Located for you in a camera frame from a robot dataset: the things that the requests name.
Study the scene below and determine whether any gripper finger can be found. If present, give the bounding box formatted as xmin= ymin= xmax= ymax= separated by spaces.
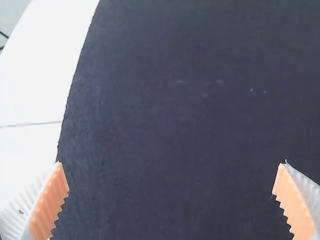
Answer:
xmin=0 ymin=160 xmax=71 ymax=240
xmin=271 ymin=158 xmax=320 ymax=240

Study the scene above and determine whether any black mat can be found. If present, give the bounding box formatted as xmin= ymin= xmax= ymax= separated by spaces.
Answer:
xmin=50 ymin=0 xmax=320 ymax=240

